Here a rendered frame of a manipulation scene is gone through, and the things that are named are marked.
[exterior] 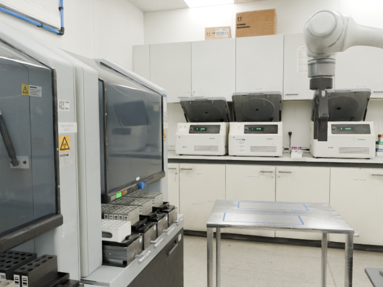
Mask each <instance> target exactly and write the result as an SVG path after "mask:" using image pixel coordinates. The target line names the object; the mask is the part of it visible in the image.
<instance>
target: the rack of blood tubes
mask: <svg viewBox="0 0 383 287"><path fill-rule="evenodd" d="M127 235H131V222H129V221H121V220H107V219H102V220H101V237H102V240H106V241H117V242H121V241H122V240H124V238H125V237H126V236H127Z"/></svg>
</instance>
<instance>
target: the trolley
mask: <svg viewBox="0 0 383 287"><path fill-rule="evenodd" d="M206 227H207V287H213V228H216V287H221V228H231V229H255V230H268V231H291V232H315V233H322V237H321V287H327V240H328V233H339V234H345V276H344V287H352V276H353V238H354V237H359V234H358V233H357V232H356V231H355V230H354V229H353V228H352V227H351V226H350V225H349V224H348V223H347V222H346V221H345V220H344V219H343V218H342V217H341V216H340V215H339V214H338V213H337V212H336V211H335V210H334V209H333V208H332V207H331V206H330V205H329V204H328V203H307V202H272V201H254V200H219V199H216V201H215V203H214V206H213V209H212V211H211V213H210V216H209V218H208V221H207V223H206Z"/></svg>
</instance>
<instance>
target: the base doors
mask: <svg viewBox="0 0 383 287"><path fill-rule="evenodd" d="M168 168H176V169H168V202H169V205H173V206H176V207H177V213H178V214H183V215H184V226H183V228H184V229H188V230H195V231H207V227H206V223H207V221H208V218H209V216H210V213H211V211H212V209H213V206H214V203H215V201H216V199H219V200H254V201H272V202H275V166H248V165H206V164H183V163H168ZM182 168H184V169H191V168H192V170H181V169H182ZM261 170H262V171H273V173H267V172H260V171H261ZM278 171H290V172H292V173H279V172H278ZM176 173H177V174H176ZM195 173H205V174H204V175H199V174H195ZM372 174H381V175H383V169H355V168H335V167H330V168H329V167H291V166H276V202H307V203H328V204H329V205H330V206H331V207H332V208H333V209H334V210H335V211H336V212H337V213H338V214H339V215H340V216H341V217H342V218H343V219H344V220H345V221H346V222H347V223H348V224H349V225H350V226H351V227H352V228H353V229H354V230H355V231H356V232H357V233H358V234H359V237H354V238H353V243H356V244H370V245H383V176H376V175H372ZM246 175H256V177H246ZM329 175H330V188H329ZM175 176H176V182H175V181H174V177H175ZM278 176H280V178H278ZM271 177H273V178H271ZM353 179H367V181H353ZM221 232H224V233H237V234H244V235H256V236H268V237H286V238H294V239H308V240H321V237H322V233H315V232H291V231H268V230H255V229H231V228H221ZM329 241H336V242H343V243H345V234H339V233H329Z"/></svg>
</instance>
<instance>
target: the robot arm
mask: <svg viewBox="0 0 383 287"><path fill-rule="evenodd" d="M303 39H304V42H305V52H306V55H307V59H308V64H307V66H308V78H310V80H309V89H310V90H312V91H317V92H316V94H315V96H314V100H315V109H314V117H313V119H314V121H313V139H314V140H317V141H325V142H327V141H328V117H329V115H328V95H327V93H328V92H327V91H326V90H330V89H332V88H333V78H332V77H334V76H335V69H336V55H337V53H338V52H344V51H345V50H346V49H348V48H349V47H353V46H371V47H377V48H382V49H383V28H382V27H376V26H370V25H366V24H361V23H358V22H356V21H355V20H354V19H353V18H352V16H351V15H346V14H343V13H340V12H338V11H334V10H331V9H322V10H319V11H317V12H315V13H313V14H312V15H311V16H310V17H309V18H308V19H307V21H306V23H305V25H304V29H303Z"/></svg>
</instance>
